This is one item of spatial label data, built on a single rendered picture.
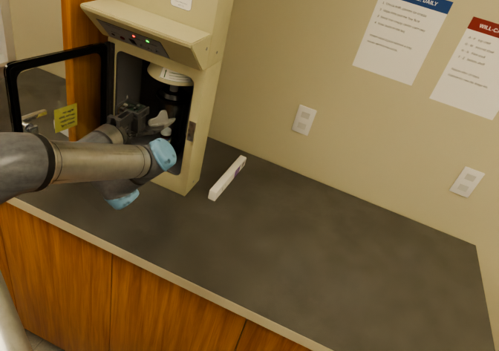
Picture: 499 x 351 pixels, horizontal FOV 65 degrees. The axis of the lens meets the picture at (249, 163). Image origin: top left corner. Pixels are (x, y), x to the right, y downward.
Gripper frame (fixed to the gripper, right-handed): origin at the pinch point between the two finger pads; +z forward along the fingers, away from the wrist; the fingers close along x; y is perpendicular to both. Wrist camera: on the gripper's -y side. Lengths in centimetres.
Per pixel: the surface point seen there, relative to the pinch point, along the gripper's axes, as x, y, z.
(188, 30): -9.1, 28.5, -1.1
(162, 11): 1.1, 29.6, 2.6
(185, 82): -6.2, 9.9, 6.2
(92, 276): 2, -52, -28
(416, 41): -66, 32, 46
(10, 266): 39, -71, -28
